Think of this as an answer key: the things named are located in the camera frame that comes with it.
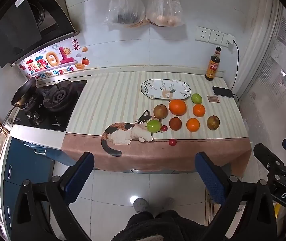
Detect person's left foot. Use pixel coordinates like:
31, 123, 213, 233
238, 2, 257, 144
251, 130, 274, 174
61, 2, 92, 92
133, 198, 150, 213

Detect person's dark fleece clothing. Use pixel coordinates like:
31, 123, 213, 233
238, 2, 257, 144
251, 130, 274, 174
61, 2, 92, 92
111, 209, 216, 241

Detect person's foot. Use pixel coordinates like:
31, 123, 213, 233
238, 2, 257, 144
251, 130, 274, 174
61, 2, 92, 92
133, 198, 150, 213
163, 197, 176, 212

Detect blue kitchen cabinet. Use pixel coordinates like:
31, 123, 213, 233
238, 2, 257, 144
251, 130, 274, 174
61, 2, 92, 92
0, 137, 66, 231

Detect reddish brown pear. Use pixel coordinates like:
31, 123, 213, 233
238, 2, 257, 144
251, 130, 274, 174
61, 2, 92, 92
169, 117, 182, 131

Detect greenish brown pear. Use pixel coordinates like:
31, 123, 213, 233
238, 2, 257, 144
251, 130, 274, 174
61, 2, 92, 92
206, 115, 220, 131

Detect striped cat print tablecloth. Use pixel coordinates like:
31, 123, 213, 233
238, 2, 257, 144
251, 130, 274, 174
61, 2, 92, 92
61, 71, 252, 172

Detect dark soy sauce bottle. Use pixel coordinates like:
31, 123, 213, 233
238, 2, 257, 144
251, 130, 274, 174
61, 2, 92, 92
205, 46, 222, 82

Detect metal frying pan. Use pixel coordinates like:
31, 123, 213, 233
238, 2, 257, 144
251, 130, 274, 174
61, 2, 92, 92
2, 77, 38, 126

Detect clear bag with dark contents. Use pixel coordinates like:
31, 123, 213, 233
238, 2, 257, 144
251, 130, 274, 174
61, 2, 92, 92
104, 0, 147, 27

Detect black gas stove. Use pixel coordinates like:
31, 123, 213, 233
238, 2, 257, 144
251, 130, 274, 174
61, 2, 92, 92
15, 80, 88, 132

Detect black charging cable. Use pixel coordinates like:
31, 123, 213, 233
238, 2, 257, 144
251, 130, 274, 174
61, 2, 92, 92
232, 40, 241, 104

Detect oval patterned ceramic plate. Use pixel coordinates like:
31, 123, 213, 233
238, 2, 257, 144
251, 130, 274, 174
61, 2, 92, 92
141, 79, 192, 100

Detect white wall socket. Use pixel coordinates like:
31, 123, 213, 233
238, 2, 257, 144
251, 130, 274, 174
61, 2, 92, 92
209, 30, 224, 44
222, 34, 235, 47
195, 26, 211, 42

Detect black range hood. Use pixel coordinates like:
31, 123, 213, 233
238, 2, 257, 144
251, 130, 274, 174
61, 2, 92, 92
0, 0, 79, 67

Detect person's right foot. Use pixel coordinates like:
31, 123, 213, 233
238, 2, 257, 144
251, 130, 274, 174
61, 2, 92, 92
163, 197, 176, 212

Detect colourful wall sticker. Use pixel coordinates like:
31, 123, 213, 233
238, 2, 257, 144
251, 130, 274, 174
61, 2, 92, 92
19, 39, 91, 79

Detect large orange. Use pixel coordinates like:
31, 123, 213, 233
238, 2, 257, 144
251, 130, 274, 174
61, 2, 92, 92
169, 99, 187, 116

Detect large brown pear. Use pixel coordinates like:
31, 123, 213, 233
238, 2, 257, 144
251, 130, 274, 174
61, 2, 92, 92
153, 104, 168, 119

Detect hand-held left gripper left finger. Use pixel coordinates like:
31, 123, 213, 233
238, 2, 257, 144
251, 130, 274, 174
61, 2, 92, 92
9, 152, 95, 241

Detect small orange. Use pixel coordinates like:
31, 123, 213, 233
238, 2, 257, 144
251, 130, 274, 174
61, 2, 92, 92
192, 104, 206, 117
186, 118, 200, 133

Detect clear plastic bag of eggs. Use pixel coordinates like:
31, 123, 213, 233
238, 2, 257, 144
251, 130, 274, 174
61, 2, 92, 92
145, 0, 185, 28

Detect frosted glass window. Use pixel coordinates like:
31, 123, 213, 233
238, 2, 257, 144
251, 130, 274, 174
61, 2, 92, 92
238, 0, 286, 141

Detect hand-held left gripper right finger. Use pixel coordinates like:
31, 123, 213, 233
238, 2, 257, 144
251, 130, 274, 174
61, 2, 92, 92
195, 152, 280, 241

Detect black smartphone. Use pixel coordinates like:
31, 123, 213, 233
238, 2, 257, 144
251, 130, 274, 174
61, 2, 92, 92
212, 86, 235, 98

